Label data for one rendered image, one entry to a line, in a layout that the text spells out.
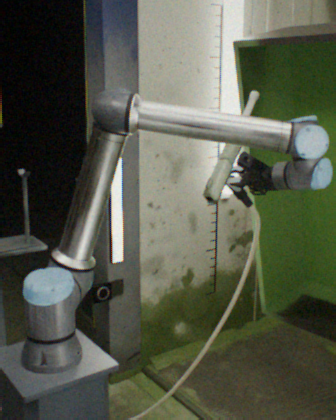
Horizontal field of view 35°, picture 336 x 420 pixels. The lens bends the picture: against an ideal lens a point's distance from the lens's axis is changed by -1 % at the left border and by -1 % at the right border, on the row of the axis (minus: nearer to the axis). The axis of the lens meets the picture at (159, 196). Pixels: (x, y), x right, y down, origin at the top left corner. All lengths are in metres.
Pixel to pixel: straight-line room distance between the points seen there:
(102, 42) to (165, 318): 1.41
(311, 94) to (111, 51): 0.87
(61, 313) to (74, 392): 0.24
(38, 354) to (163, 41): 1.52
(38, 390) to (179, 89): 1.56
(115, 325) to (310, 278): 0.98
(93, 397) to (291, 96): 1.46
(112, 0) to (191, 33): 0.45
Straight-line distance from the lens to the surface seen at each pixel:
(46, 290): 1.61
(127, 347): 2.78
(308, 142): 1.47
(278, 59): 2.33
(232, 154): 1.83
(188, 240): 2.79
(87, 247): 1.75
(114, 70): 2.42
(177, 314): 2.89
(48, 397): 1.66
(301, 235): 2.62
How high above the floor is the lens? 1.50
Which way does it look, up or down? 13 degrees down
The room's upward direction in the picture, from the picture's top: straight up
